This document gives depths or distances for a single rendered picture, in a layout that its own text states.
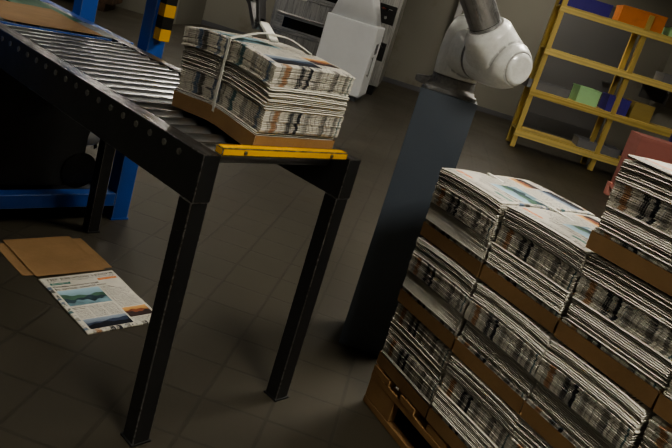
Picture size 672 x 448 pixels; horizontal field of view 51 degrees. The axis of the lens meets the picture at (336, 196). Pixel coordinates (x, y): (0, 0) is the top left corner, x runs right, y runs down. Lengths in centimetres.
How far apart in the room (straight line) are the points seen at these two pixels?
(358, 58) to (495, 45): 647
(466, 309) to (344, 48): 689
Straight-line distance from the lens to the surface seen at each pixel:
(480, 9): 222
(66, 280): 269
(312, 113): 181
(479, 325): 196
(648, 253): 164
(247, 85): 175
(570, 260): 177
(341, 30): 869
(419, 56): 1202
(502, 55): 223
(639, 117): 955
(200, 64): 192
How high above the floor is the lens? 123
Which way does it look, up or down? 16 degrees down
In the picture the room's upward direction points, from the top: 17 degrees clockwise
